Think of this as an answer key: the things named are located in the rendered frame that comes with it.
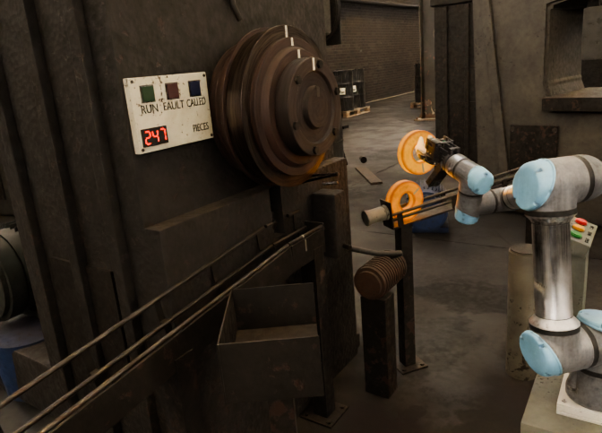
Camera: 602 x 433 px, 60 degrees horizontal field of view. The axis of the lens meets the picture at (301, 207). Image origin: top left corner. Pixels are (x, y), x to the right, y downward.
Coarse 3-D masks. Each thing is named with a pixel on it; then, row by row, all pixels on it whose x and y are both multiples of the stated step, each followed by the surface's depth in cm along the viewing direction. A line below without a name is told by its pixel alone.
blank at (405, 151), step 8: (408, 136) 179; (416, 136) 180; (424, 136) 181; (432, 136) 182; (400, 144) 180; (408, 144) 179; (416, 144) 180; (400, 152) 180; (408, 152) 180; (400, 160) 181; (408, 160) 181; (416, 160) 182; (408, 168) 181; (416, 168) 182; (424, 168) 183; (432, 168) 185
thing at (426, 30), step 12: (420, 0) 947; (420, 12) 951; (432, 12) 949; (420, 24) 956; (432, 24) 955; (420, 36) 960; (432, 36) 961; (420, 48) 966; (432, 48) 967; (420, 60) 972; (432, 60) 972; (420, 72) 978; (432, 72) 978; (420, 84) 985; (432, 84) 985; (432, 96) 991; (432, 108) 997; (420, 120) 997; (432, 120) 984
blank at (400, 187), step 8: (400, 184) 193; (408, 184) 195; (416, 184) 196; (392, 192) 193; (400, 192) 194; (408, 192) 196; (416, 192) 197; (392, 200) 193; (416, 200) 198; (392, 208) 194; (400, 208) 195
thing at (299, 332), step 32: (256, 288) 127; (288, 288) 127; (224, 320) 112; (256, 320) 130; (288, 320) 130; (224, 352) 103; (256, 352) 103; (288, 352) 103; (320, 352) 103; (224, 384) 105; (256, 384) 105; (288, 384) 105; (320, 384) 105; (288, 416) 121
